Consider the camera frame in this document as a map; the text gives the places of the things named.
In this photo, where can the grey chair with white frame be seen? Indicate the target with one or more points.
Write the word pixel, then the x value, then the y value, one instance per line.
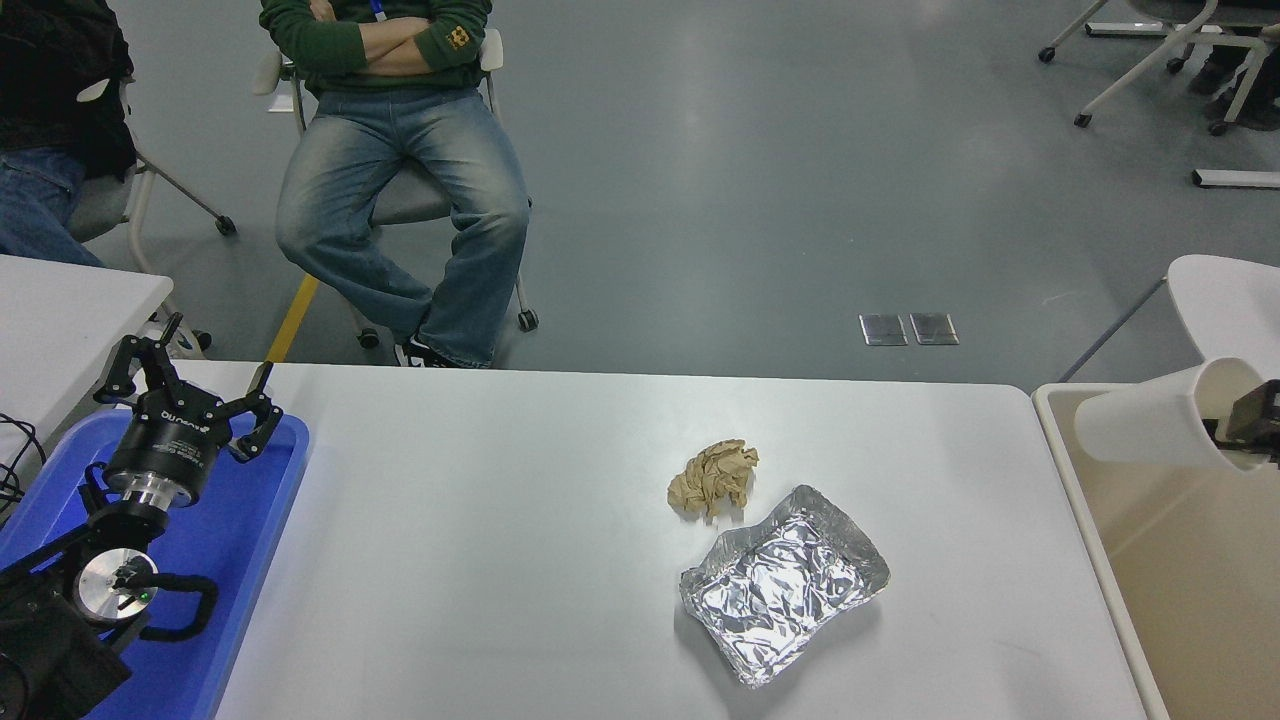
pixel 95 205

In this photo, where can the person's left forearm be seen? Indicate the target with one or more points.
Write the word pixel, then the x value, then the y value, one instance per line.
pixel 395 64

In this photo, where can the short white floor bar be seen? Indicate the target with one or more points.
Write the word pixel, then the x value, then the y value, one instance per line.
pixel 1120 29

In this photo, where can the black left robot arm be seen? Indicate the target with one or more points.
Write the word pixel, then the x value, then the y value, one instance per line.
pixel 40 650

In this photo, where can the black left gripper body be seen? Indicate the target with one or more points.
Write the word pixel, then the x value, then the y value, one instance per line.
pixel 165 445

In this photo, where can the large pale bin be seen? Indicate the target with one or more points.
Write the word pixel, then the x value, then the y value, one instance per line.
pixel 1190 600

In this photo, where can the white-framed wheeled chair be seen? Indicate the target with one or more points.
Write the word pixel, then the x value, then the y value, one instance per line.
pixel 1140 65

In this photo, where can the white paper cup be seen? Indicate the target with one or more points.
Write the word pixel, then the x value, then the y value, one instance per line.
pixel 1140 420

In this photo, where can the white rounded table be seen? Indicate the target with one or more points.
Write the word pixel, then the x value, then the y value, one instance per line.
pixel 1230 310

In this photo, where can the grey swivel chair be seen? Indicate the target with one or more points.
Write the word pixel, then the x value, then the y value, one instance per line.
pixel 410 205

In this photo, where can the crumpled tan paper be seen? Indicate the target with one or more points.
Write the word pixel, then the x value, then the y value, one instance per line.
pixel 712 478

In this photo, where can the silver floor plate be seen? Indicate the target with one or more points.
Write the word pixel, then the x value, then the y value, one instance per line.
pixel 934 329
pixel 884 330

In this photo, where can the foil tray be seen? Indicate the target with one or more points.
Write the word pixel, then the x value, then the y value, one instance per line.
pixel 780 585

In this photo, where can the long white floor bar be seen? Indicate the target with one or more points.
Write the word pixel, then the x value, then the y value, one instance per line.
pixel 1235 178

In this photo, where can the person's left hand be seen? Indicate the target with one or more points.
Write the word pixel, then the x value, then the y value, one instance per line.
pixel 323 9

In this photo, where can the blue plastic tray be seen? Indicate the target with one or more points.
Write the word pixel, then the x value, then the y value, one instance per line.
pixel 230 560

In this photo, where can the person's right forearm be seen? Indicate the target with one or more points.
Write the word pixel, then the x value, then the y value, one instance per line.
pixel 398 30

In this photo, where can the person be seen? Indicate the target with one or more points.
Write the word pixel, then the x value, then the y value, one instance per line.
pixel 1250 95
pixel 400 180
pixel 50 90

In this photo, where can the white side table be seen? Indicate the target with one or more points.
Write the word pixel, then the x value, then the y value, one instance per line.
pixel 60 320

